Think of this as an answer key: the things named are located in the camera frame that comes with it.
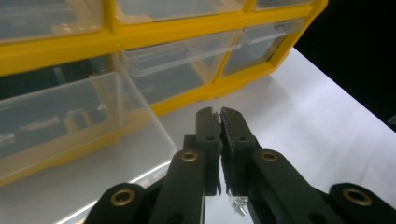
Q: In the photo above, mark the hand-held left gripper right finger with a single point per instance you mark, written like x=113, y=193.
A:
x=238, y=143

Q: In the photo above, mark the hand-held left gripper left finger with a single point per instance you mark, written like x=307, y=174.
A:
x=209, y=140

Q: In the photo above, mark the clear plastic drawer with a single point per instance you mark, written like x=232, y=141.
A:
x=134, y=124

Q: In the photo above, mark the yellow black drawer organizer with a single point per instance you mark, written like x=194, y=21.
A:
x=62, y=56

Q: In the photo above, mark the grid of clear drawers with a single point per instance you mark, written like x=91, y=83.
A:
x=174, y=59

